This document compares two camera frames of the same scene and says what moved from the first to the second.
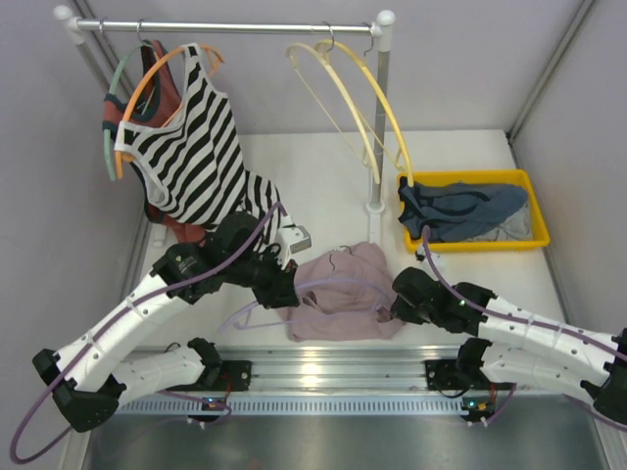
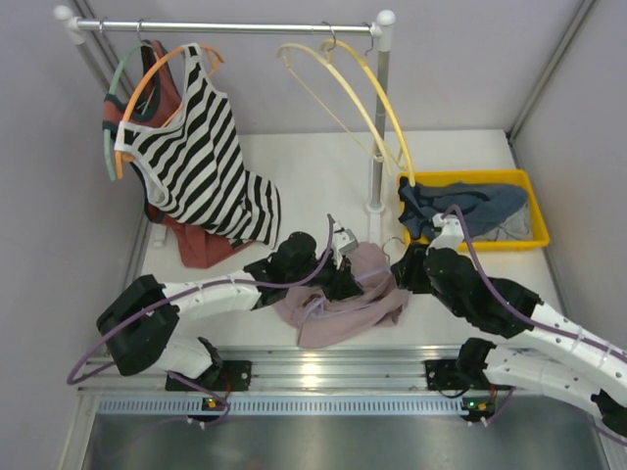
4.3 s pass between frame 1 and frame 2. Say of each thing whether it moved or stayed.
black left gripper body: moved
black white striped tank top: stayed
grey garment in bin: stayed
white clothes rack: stayed
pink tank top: moved
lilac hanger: moved
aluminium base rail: stayed
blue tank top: stayed
